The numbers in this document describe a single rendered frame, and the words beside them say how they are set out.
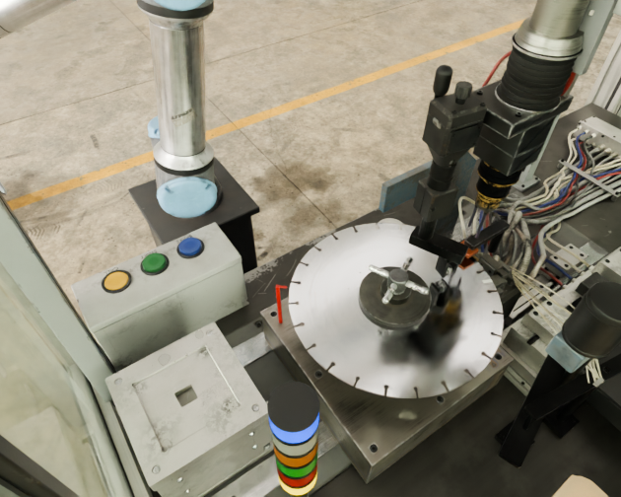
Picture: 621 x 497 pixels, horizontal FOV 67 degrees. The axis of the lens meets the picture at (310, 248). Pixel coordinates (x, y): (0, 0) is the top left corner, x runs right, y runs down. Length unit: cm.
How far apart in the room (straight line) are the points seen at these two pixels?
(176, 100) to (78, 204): 172
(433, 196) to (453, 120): 12
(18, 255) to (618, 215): 125
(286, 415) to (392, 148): 233
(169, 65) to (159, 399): 52
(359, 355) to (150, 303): 37
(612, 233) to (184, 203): 98
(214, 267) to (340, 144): 189
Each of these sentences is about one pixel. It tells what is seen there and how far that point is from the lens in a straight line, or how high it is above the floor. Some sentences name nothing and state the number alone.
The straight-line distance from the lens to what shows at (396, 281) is 71.
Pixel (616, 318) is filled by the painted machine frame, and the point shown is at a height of 112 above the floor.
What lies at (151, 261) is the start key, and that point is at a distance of 89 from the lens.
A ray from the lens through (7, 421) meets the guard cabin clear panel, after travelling 43.
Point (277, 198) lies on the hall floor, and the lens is 232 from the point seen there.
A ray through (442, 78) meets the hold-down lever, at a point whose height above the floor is 127.
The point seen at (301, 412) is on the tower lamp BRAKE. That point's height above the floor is 116.
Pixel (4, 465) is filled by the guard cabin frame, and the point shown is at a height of 126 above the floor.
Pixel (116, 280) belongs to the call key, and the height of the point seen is 90.
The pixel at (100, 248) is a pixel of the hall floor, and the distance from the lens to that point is 228.
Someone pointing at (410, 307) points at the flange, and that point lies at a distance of 73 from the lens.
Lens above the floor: 155
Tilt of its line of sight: 48 degrees down
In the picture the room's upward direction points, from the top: straight up
